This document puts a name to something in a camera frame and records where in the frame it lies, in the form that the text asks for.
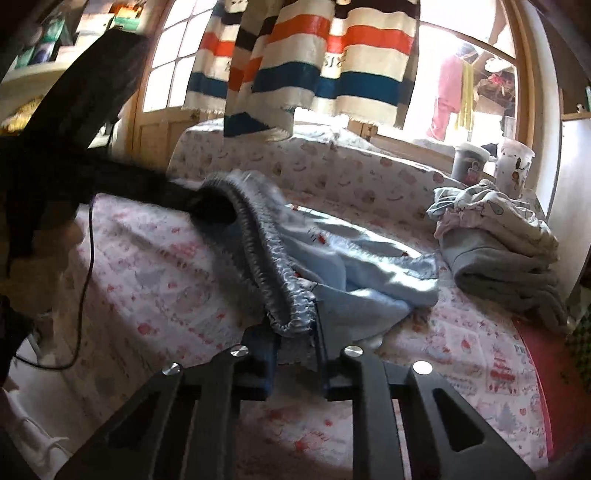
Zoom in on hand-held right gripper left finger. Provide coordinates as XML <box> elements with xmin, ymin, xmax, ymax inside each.
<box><xmin>55</xmin><ymin>327</ymin><xmax>279</xmax><ymax>480</ymax></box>

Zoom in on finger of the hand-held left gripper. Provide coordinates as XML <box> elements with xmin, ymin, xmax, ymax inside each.
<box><xmin>163</xmin><ymin>179</ymin><xmax>232</xmax><ymax>227</ymax></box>

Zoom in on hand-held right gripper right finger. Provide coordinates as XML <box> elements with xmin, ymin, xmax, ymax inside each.
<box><xmin>313</xmin><ymin>300</ymin><xmax>537</xmax><ymax>480</ymax></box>

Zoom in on light blue satin pants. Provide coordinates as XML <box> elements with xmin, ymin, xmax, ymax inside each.
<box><xmin>196</xmin><ymin>169</ymin><xmax>443</xmax><ymax>339</ymax></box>

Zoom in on person's left forearm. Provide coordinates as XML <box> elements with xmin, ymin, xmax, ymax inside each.
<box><xmin>0</xmin><ymin>293</ymin><xmax>34</xmax><ymax>386</ymax></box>

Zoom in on person's left hand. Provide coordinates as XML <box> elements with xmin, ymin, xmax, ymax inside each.
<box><xmin>9</xmin><ymin>219</ymin><xmax>86</xmax><ymax>288</ymax></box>

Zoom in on pink printed bed sheet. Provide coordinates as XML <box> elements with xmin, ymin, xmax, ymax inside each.
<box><xmin>9</xmin><ymin>189</ymin><xmax>555</xmax><ymax>480</ymax></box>

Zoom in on wooden door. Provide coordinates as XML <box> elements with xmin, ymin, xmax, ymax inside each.
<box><xmin>133</xmin><ymin>0</ymin><xmax>232</xmax><ymax>160</ymax></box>

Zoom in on white shelf unit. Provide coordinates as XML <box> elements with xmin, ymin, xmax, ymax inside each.
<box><xmin>0</xmin><ymin>0</ymin><xmax>141</xmax><ymax>136</ymax></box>

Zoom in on white storage box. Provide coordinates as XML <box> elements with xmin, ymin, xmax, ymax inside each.
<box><xmin>75</xmin><ymin>13</ymin><xmax>115</xmax><ymax>48</ymax></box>

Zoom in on bear printed headboard cover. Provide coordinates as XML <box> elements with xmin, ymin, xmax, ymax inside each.
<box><xmin>165</xmin><ymin>117</ymin><xmax>546</xmax><ymax>223</ymax></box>

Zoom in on striped hanging blanket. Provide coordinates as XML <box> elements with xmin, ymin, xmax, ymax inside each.
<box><xmin>186</xmin><ymin>0</ymin><xmax>422</xmax><ymax>140</ymax></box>

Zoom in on pink garment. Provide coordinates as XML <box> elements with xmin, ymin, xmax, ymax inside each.
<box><xmin>434</xmin><ymin>203</ymin><xmax>491</xmax><ymax>240</ymax></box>

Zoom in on grey folded garment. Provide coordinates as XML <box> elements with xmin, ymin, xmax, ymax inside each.
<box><xmin>438</xmin><ymin>226</ymin><xmax>570</xmax><ymax>334</ymax></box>

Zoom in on red mat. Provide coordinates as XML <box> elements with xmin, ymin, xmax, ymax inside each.
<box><xmin>512</xmin><ymin>318</ymin><xmax>580</xmax><ymax>464</ymax></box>

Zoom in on dark cup with white lid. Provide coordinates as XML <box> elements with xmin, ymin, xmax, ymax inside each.
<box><xmin>450</xmin><ymin>141</ymin><xmax>491</xmax><ymax>186</ymax></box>

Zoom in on red hanging garment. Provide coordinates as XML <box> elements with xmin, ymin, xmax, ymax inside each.
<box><xmin>426</xmin><ymin>45</ymin><xmax>466</xmax><ymax>142</ymax></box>

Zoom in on white printed cup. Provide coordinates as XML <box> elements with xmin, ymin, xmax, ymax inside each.
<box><xmin>493</xmin><ymin>138</ymin><xmax>536</xmax><ymax>195</ymax></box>

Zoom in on yellow hanging garment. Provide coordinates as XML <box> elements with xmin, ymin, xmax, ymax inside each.
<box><xmin>455</xmin><ymin>59</ymin><xmax>477</xmax><ymax>145</ymax></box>

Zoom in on black cable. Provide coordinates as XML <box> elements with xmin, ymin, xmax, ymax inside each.
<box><xmin>13</xmin><ymin>202</ymin><xmax>96</xmax><ymax>371</ymax></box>

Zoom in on wooden window frame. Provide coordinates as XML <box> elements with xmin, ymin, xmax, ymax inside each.
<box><xmin>369</xmin><ymin>0</ymin><xmax>563</xmax><ymax>174</ymax></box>

